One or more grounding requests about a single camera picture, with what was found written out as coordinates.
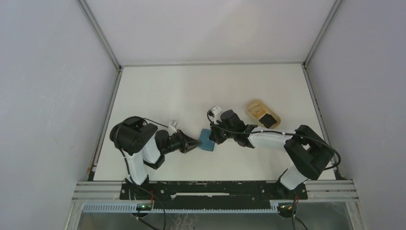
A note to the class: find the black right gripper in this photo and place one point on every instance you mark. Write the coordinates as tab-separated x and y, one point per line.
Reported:
214	135

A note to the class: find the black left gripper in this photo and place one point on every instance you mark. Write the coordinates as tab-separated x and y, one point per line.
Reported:
187	143

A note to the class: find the blue leather card holder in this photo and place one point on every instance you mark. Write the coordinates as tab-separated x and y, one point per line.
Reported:
206	143

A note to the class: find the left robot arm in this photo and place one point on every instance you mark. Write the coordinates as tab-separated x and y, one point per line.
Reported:
143	142

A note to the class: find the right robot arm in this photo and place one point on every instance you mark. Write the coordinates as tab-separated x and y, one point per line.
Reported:
309	153

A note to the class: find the black card in tray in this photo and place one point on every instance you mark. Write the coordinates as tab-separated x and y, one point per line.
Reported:
267	120

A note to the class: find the beige oval tray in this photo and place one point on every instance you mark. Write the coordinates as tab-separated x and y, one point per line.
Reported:
257	108

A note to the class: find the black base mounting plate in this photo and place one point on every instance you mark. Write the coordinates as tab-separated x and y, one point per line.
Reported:
209	194

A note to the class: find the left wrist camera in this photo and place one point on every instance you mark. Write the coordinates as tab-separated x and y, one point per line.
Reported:
172	127

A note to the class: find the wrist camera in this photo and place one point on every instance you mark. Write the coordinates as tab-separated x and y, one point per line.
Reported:
172	127
214	114

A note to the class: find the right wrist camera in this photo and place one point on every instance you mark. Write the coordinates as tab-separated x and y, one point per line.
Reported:
214	114

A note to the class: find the white cable duct strip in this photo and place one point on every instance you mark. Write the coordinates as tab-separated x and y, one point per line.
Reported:
270	207

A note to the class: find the aluminium frame rails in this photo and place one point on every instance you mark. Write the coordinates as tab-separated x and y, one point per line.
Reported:
324	191

